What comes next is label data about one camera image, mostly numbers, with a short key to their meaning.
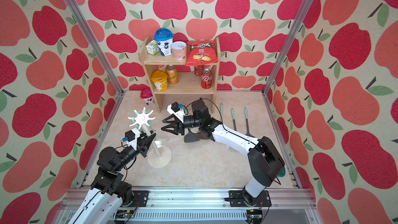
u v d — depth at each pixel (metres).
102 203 0.52
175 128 0.64
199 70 0.96
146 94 1.06
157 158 0.88
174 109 0.61
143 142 0.64
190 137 0.94
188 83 0.98
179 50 0.73
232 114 1.07
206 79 0.86
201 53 0.75
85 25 0.85
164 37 0.74
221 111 1.08
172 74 0.90
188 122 0.66
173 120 0.71
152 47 0.77
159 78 0.85
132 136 0.58
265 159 0.46
